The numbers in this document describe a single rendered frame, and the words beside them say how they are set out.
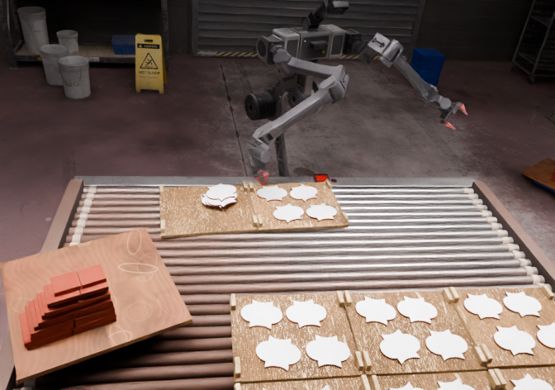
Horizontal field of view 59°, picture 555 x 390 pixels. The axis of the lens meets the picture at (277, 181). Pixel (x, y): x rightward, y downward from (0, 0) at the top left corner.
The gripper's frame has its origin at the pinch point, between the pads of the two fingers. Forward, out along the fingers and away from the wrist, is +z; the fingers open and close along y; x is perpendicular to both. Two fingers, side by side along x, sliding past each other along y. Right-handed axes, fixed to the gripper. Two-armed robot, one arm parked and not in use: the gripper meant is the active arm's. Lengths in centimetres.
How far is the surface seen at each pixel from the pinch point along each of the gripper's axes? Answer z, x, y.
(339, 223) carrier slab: 16.0, 27.5, 27.3
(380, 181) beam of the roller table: 30, 59, -8
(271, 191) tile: 8.4, 2.7, 1.1
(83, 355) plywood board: -26, -64, 92
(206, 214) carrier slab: -1.1, -28.1, 15.5
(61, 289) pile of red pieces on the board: -44, -63, 82
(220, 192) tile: -2.4, -19.8, 5.3
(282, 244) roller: 9.2, 0.4, 36.3
